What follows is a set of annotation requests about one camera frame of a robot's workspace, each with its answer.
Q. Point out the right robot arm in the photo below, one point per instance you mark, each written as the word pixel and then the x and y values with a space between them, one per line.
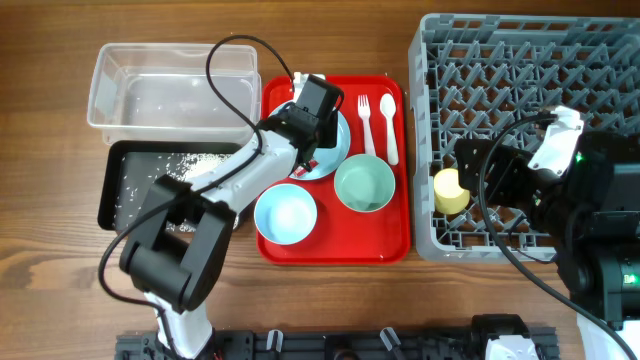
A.
pixel 592 210

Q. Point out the light blue small bowl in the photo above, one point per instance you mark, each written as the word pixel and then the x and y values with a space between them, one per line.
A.
pixel 285 214

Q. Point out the red ketchup packet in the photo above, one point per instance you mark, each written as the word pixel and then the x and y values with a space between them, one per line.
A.
pixel 304 169

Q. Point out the clear plastic bin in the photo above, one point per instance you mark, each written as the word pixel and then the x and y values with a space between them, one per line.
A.
pixel 160 92

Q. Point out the black plastic tray bin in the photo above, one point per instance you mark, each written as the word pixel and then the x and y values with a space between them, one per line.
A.
pixel 114 164

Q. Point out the white rice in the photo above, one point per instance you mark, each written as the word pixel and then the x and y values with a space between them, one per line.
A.
pixel 140 170

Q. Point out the yellow plastic cup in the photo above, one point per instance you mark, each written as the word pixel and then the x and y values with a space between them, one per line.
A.
pixel 450 197

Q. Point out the grey dishwasher rack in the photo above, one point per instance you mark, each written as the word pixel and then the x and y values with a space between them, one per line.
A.
pixel 471 75

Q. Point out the white plastic fork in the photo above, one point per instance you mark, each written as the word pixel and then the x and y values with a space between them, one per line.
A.
pixel 364 112

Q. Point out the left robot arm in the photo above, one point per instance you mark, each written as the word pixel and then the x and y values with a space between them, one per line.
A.
pixel 175 249

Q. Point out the mint green bowl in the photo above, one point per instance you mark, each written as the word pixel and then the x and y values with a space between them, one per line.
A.
pixel 364 183

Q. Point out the white plastic spoon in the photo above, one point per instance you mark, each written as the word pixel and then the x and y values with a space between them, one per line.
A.
pixel 388 110

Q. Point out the light blue plate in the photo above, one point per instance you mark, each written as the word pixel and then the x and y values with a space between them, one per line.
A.
pixel 328 159

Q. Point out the red serving tray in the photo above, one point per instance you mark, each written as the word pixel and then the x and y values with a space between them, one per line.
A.
pixel 342 236

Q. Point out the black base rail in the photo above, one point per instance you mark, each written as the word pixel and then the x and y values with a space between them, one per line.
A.
pixel 488 336

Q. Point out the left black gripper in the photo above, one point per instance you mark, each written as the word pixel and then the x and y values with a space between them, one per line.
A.
pixel 329 135

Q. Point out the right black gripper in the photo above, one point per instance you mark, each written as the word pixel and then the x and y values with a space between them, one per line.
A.
pixel 464 153

